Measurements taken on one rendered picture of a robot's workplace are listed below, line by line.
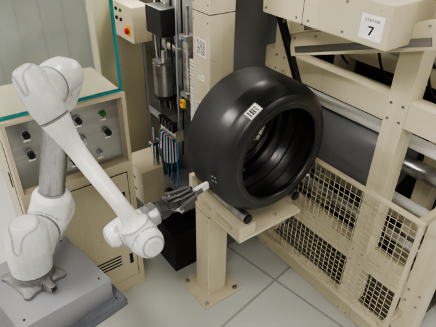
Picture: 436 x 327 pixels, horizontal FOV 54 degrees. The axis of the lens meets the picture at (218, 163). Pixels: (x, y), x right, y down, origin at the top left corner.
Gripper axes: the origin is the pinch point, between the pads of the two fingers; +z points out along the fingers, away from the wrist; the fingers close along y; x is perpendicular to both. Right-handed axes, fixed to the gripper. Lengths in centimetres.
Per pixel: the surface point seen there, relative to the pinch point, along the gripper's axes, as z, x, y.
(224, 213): 10.3, 22.0, 1.2
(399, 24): 61, -58, -36
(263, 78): 34.1, -35.8, 0.2
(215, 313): 5, 109, 13
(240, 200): 10.4, 4.7, -11.7
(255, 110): 20.8, -31.8, -10.5
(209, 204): 9.3, 22.7, 11.3
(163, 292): -13, 106, 44
